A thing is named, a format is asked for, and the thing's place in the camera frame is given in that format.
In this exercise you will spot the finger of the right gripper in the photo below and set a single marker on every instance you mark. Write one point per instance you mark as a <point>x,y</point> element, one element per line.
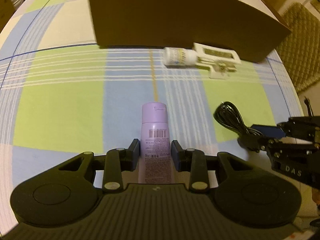
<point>257,143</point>
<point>269,131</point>

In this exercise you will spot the brown open cardboard box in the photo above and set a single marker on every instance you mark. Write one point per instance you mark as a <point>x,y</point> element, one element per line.
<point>228,24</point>

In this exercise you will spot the small white pill bottle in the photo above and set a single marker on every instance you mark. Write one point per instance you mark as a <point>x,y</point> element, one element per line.
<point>179,57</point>

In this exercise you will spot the white digital clock stand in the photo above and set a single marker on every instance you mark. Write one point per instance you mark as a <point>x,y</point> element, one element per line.
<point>219,62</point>

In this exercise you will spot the purple lotion bottle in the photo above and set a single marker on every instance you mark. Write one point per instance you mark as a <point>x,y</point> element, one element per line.
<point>155,152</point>

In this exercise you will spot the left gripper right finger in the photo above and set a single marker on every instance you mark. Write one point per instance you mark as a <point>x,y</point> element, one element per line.
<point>193,161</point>

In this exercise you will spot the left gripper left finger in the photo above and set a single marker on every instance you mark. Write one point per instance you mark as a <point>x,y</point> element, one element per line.
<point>118,160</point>

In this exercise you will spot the quilted beige chair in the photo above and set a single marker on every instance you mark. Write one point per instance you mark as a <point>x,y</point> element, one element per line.
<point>299,51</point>

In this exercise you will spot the checked tablecloth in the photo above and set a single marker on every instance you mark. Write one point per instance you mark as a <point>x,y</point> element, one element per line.
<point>61,94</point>

